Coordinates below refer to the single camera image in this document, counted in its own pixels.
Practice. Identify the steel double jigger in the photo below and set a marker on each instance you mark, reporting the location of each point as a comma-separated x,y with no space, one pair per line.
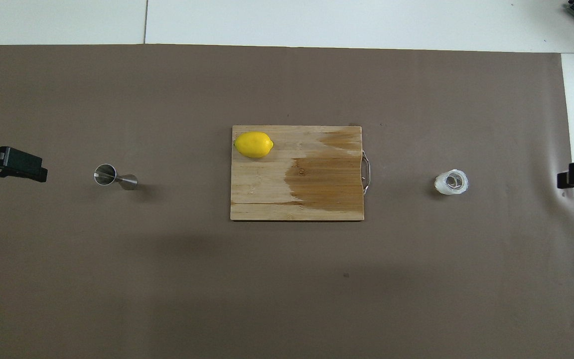
105,175

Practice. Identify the clear frosted plastic cup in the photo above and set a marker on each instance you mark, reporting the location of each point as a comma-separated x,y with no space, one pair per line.
451,182

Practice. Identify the brown paper table mat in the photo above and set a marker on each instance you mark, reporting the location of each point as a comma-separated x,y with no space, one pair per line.
167,99

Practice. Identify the yellow lemon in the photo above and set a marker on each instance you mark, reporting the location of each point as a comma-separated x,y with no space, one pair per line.
253,144

